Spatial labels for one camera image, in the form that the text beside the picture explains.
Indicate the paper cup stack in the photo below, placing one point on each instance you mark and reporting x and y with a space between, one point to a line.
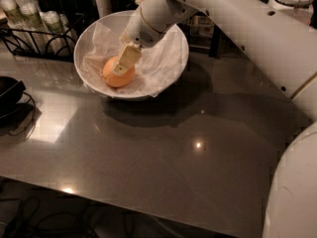
36 28
56 27
16 22

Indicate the paper cup stack middle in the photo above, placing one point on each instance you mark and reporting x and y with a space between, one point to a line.
36 28

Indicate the black wire cup rack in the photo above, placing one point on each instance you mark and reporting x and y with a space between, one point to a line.
11 41

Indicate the white paper liner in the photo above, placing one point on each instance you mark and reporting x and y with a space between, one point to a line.
158 63

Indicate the white bowl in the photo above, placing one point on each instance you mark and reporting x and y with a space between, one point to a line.
99 33

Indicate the black condiment shelf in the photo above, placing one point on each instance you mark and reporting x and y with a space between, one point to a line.
202 35

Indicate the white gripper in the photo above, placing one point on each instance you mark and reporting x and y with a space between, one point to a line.
140 31

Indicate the black pan with wire stand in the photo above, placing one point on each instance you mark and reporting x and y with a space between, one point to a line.
17 107

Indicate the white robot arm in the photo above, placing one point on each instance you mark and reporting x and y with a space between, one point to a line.
284 49

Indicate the orange fruit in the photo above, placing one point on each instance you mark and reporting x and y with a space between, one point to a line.
115 80

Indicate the paper cup stack right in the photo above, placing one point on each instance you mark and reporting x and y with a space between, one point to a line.
56 27

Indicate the white appliance with bowls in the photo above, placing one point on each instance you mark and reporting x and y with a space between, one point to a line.
301 10

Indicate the paper cup stack left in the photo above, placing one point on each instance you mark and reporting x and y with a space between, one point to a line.
16 22

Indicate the white cylinder cup stack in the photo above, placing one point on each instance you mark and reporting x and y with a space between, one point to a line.
104 7

